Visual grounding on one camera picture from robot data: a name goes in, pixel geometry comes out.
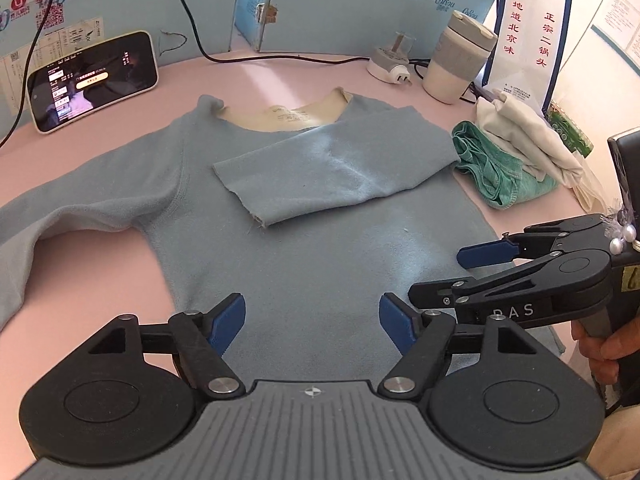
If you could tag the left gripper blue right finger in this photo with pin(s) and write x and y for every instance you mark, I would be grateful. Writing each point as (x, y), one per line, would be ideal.
(402, 323)

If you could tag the green t-shirt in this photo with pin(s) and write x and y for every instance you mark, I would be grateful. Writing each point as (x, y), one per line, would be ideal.
(500, 178)

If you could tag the pink fluffy charm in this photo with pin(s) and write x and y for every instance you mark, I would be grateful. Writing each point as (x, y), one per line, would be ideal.
(621, 231)

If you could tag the light blue cardboard panel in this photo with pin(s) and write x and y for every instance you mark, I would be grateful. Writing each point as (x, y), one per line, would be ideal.
(348, 27)
(180, 29)

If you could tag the white power strip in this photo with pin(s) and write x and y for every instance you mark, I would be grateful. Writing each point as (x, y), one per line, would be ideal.
(390, 64)

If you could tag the white blue shopping bag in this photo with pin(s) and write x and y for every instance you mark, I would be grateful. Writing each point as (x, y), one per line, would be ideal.
(527, 58)

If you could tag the white grey cup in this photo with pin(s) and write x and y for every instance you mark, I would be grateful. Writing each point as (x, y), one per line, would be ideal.
(462, 50)

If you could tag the operator right hand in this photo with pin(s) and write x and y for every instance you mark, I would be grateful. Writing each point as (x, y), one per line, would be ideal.
(603, 354)

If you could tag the white smartphone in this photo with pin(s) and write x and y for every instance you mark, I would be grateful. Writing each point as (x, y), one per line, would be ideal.
(92, 78)

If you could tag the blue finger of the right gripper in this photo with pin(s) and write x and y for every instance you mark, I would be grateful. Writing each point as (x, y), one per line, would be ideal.
(439, 294)
(488, 254)

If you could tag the folded cream garment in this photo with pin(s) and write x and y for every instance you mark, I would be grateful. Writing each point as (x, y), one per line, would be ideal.
(518, 130)

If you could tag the wall notice poster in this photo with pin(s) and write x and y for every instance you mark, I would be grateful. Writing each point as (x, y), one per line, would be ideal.
(617, 21)

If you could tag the left light blue cardboard panel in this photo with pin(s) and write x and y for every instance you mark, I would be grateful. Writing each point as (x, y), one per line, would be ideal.
(180, 29)

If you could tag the light blue sweater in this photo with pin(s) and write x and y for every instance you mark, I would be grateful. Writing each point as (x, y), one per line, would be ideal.
(311, 226)

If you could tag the white shipping label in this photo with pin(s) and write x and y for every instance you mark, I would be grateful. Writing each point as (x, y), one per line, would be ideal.
(51, 46)

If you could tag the right light blue cardboard panel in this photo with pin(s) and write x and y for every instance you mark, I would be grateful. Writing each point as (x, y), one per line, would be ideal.
(348, 27)

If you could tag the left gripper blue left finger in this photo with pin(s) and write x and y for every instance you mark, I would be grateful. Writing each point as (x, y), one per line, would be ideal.
(225, 321)

